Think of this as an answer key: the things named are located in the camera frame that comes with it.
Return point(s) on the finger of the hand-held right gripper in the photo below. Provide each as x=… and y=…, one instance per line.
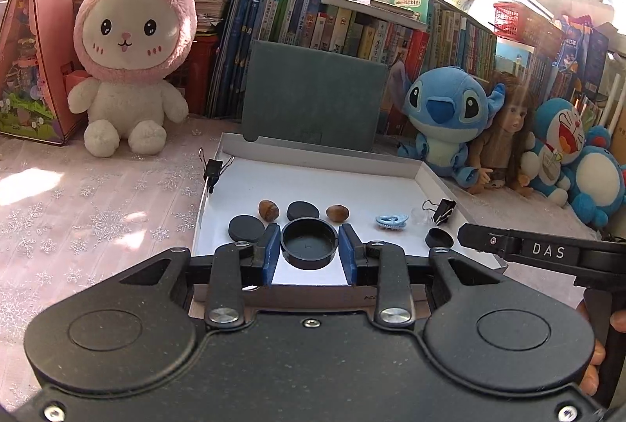
x=484, y=241

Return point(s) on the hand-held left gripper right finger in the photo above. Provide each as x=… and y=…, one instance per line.
x=348, y=253

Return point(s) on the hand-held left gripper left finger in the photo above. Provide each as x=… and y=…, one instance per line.
x=270, y=251

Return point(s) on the black disc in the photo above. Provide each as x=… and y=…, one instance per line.
x=244, y=226
x=438, y=237
x=303, y=210

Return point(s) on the black round cap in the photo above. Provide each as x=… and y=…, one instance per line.
x=309, y=246

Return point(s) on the brown nut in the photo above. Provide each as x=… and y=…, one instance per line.
x=268, y=209
x=337, y=212

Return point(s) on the black binder clip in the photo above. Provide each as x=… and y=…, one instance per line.
x=213, y=172
x=445, y=211

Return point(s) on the blue hair clip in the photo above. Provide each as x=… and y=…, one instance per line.
x=391, y=221

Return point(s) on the grey cardboard box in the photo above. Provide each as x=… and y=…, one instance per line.
x=318, y=168

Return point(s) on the person's right hand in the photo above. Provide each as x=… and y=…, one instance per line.
x=592, y=368

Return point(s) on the clear plastic piece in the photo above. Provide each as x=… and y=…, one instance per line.
x=420, y=216

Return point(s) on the blue robot cat plush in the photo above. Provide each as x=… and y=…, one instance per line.
x=596, y=168
x=557, y=124

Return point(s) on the long-haired doll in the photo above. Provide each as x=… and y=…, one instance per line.
x=511, y=119

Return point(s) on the blue alien plush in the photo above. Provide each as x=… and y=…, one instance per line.
x=440, y=99

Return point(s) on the pink snowflake tablecloth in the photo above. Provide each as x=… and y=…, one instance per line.
x=98, y=216

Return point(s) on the red box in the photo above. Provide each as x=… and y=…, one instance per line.
x=203, y=70

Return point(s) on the blue printed bag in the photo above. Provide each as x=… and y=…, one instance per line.
x=582, y=50

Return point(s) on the red plastic basket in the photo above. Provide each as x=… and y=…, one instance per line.
x=523, y=21

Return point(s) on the row of upright books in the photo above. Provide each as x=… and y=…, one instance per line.
x=342, y=26

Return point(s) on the pink bunny plush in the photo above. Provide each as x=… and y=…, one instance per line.
x=137, y=31

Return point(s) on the pink house-shaped box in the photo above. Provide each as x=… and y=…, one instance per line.
x=29, y=60

